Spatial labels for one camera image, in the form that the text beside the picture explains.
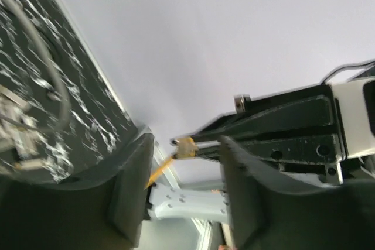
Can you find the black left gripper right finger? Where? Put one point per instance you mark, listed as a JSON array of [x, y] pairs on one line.
[[272, 210]]

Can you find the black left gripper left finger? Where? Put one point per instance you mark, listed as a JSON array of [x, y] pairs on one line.
[[101, 207]]

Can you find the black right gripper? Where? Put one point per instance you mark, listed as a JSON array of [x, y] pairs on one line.
[[297, 128]]

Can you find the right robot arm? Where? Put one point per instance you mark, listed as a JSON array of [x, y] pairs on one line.
[[165, 202]]

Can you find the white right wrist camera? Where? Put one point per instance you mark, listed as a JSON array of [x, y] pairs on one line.
[[354, 104]]

